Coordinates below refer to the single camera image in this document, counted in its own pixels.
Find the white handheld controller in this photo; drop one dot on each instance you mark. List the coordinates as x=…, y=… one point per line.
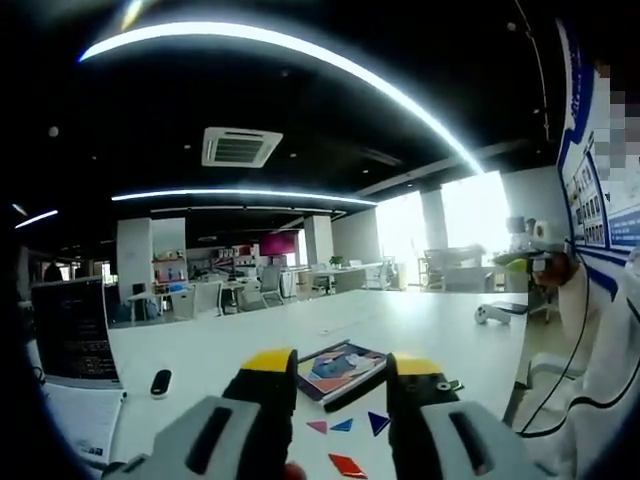
x=491, y=315

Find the blue white wall poster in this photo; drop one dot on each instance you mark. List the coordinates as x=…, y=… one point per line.
x=590, y=165

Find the person in white coat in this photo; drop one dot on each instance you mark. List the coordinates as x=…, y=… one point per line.
x=600, y=410

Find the red parallelogram tangram piece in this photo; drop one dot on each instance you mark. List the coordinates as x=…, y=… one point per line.
x=346, y=465

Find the short ceiling light strip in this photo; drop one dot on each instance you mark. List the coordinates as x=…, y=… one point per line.
x=240, y=194

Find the long curved ceiling light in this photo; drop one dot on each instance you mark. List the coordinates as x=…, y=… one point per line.
x=320, y=55

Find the ceiling air conditioner vent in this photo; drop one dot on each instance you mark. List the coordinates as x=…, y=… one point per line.
x=241, y=146

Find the flat black item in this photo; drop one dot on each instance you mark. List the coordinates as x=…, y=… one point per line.
x=510, y=306

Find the light blue triangle tangram piece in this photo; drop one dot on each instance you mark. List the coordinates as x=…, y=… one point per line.
x=344, y=426

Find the dark blue triangle tangram piece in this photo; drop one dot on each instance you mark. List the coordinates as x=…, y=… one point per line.
x=377, y=421

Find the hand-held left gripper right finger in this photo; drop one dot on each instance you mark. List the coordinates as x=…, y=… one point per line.
x=450, y=430

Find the pink triangle tangram piece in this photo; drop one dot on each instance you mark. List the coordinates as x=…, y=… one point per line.
x=318, y=426

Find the green potted plant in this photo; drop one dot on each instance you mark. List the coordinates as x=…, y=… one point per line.
x=336, y=260

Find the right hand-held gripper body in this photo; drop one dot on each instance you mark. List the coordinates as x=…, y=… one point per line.
x=541, y=263

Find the grey mesh office chair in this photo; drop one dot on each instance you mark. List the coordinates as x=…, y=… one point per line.
x=267, y=287

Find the person's right hand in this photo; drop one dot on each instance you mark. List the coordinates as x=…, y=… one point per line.
x=560, y=270

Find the white table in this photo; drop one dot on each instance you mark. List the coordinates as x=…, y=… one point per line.
x=310, y=320

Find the open black laptop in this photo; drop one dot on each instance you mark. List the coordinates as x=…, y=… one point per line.
x=72, y=330

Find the white printed paper sheet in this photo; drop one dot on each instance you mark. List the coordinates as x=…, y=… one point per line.
x=82, y=417

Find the small black white device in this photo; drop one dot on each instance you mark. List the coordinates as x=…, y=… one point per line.
x=160, y=383

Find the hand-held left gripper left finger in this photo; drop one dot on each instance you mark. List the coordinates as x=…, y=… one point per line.
x=220, y=430

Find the person's left hand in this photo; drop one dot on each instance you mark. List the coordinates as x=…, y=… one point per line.
x=294, y=472

